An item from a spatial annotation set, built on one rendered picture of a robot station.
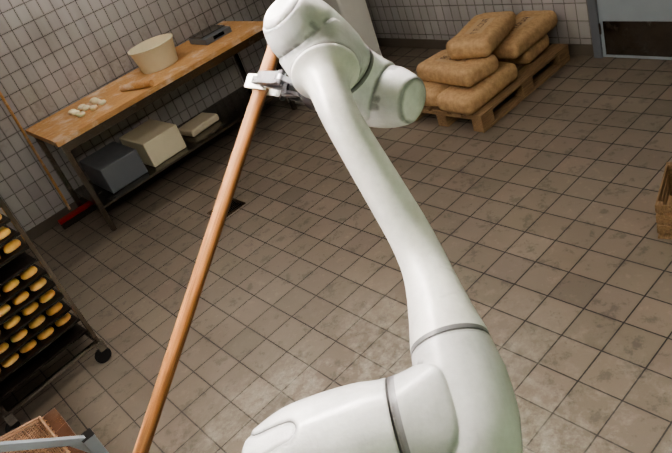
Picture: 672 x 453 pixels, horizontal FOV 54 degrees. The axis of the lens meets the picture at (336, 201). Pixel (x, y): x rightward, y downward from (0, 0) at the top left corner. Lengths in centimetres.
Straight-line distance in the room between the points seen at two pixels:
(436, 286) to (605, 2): 493
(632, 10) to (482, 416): 500
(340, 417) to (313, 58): 49
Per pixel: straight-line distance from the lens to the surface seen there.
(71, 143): 562
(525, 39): 546
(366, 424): 75
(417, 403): 75
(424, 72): 538
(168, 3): 679
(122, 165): 592
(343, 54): 96
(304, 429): 77
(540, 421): 304
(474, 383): 76
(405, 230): 88
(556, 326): 339
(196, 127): 631
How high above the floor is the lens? 239
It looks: 30 degrees down
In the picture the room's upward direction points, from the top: 21 degrees counter-clockwise
